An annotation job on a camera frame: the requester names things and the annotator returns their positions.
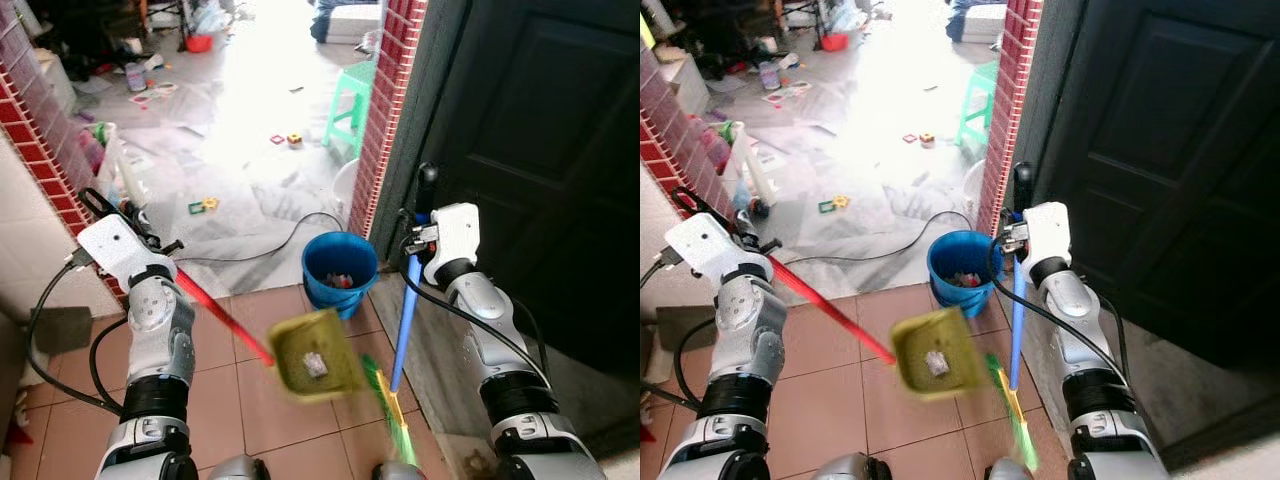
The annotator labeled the yellow dustpan with red handle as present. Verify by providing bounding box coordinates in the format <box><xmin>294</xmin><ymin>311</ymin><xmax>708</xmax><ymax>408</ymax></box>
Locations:
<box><xmin>768</xmin><ymin>256</ymin><xmax>993</xmax><ymax>403</ymax></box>
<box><xmin>174</xmin><ymin>266</ymin><xmax>368</xmax><ymax>404</ymax></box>

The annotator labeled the green plastic stool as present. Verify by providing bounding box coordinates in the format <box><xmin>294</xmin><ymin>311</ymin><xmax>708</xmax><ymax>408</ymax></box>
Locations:
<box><xmin>956</xmin><ymin>59</ymin><xmax>1002</xmax><ymax>153</ymax></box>
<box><xmin>322</xmin><ymin>59</ymin><xmax>379</xmax><ymax>157</ymax></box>

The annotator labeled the black floor cable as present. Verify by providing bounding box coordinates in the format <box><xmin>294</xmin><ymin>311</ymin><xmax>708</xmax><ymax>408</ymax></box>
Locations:
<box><xmin>170</xmin><ymin>211</ymin><xmax>347</xmax><ymax>265</ymax></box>
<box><xmin>782</xmin><ymin>209</ymin><xmax>977</xmax><ymax>267</ymax></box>

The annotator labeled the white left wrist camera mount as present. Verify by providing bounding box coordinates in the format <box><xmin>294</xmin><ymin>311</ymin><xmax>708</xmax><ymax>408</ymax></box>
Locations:
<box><xmin>664</xmin><ymin>212</ymin><xmax>768</xmax><ymax>288</ymax></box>
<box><xmin>76</xmin><ymin>212</ymin><xmax>179</xmax><ymax>292</ymax></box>

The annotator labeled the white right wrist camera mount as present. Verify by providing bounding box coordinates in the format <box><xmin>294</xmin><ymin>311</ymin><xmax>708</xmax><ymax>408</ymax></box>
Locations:
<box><xmin>1019</xmin><ymin>201</ymin><xmax>1074</xmax><ymax>287</ymax></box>
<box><xmin>424</xmin><ymin>203</ymin><xmax>482</xmax><ymax>287</ymax></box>

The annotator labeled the green broom with blue handle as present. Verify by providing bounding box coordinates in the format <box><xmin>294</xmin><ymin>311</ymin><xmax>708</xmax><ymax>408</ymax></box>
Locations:
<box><xmin>360</xmin><ymin>208</ymin><xmax>425</xmax><ymax>469</ymax></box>
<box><xmin>984</xmin><ymin>208</ymin><xmax>1043</xmax><ymax>473</ymax></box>

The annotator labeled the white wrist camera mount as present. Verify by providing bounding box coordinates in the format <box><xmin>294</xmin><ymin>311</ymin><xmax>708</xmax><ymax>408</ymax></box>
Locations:
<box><xmin>424</xmin><ymin>203</ymin><xmax>482</xmax><ymax>287</ymax></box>
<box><xmin>1019</xmin><ymin>201</ymin><xmax>1074</xmax><ymax>287</ymax></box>
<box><xmin>664</xmin><ymin>212</ymin><xmax>768</xmax><ymax>288</ymax></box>
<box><xmin>76</xmin><ymin>212</ymin><xmax>179</xmax><ymax>292</ymax></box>

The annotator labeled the black panelled door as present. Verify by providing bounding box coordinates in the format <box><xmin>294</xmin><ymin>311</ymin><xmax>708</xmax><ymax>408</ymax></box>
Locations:
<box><xmin>418</xmin><ymin>0</ymin><xmax>641</xmax><ymax>376</ymax></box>
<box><xmin>1034</xmin><ymin>0</ymin><xmax>1280</xmax><ymax>373</ymax></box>

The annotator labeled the blue plastic bucket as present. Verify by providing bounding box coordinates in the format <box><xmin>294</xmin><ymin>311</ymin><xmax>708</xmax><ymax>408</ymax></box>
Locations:
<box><xmin>926</xmin><ymin>229</ymin><xmax>1005</xmax><ymax>320</ymax></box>
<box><xmin>301</xmin><ymin>231</ymin><xmax>380</xmax><ymax>320</ymax></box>

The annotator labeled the grey left robot leg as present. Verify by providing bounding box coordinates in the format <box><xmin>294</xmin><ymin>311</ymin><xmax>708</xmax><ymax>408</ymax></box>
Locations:
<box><xmin>204</xmin><ymin>454</ymin><xmax>272</xmax><ymax>480</ymax></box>
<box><xmin>814</xmin><ymin>452</ymin><xmax>897</xmax><ymax>480</ymax></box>

